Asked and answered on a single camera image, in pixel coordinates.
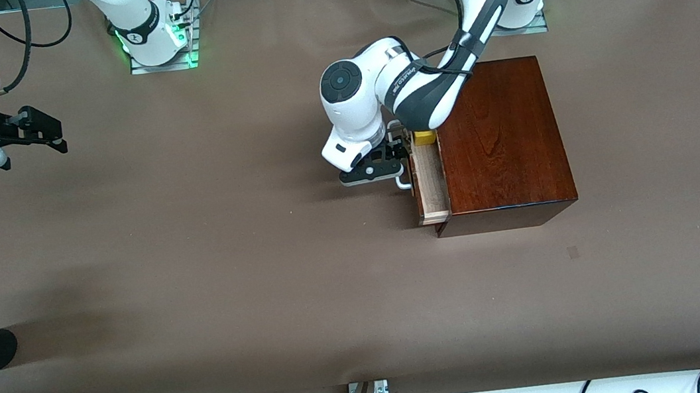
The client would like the brown table cover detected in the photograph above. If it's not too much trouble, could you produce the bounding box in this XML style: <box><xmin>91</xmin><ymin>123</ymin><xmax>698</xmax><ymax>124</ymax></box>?
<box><xmin>0</xmin><ymin>0</ymin><xmax>700</xmax><ymax>393</ymax></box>

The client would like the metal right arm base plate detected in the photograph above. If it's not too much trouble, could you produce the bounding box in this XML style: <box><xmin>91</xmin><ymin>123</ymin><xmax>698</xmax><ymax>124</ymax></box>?
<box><xmin>121</xmin><ymin>0</ymin><xmax>205</xmax><ymax>77</ymax></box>

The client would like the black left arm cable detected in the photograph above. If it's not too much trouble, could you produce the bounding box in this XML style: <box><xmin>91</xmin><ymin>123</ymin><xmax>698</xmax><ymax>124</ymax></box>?
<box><xmin>400</xmin><ymin>27</ymin><xmax>483</xmax><ymax>84</ymax></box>

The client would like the silver metal bracket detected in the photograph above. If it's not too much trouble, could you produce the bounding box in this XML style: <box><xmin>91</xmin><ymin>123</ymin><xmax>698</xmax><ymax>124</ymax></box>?
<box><xmin>347</xmin><ymin>379</ymin><xmax>390</xmax><ymax>393</ymax></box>

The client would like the dark brown wooden box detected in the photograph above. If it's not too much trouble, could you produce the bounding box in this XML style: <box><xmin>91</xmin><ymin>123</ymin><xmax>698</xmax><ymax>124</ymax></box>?
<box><xmin>416</xmin><ymin>52</ymin><xmax>582</xmax><ymax>239</ymax></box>

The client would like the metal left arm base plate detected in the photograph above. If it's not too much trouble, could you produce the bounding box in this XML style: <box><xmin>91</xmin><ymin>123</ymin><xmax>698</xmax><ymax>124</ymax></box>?
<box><xmin>488</xmin><ymin>7</ymin><xmax>550</xmax><ymax>40</ymax></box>

